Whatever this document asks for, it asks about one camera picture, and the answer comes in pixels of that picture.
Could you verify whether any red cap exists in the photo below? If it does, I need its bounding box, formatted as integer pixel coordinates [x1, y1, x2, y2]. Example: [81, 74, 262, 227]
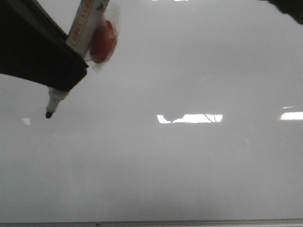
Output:
[85, 3, 121, 73]

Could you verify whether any black whiteboard marker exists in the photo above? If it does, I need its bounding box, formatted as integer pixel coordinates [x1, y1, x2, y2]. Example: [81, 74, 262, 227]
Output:
[45, 0, 109, 119]

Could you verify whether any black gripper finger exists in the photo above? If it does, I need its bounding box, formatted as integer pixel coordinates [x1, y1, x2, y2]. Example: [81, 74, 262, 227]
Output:
[0, 0, 88, 92]

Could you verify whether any white whiteboard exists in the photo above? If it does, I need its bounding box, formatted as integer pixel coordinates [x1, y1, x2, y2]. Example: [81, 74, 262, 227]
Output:
[0, 0, 303, 222]

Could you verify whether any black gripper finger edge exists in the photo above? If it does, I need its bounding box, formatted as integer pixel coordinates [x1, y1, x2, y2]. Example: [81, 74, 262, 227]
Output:
[266, 0, 303, 25]

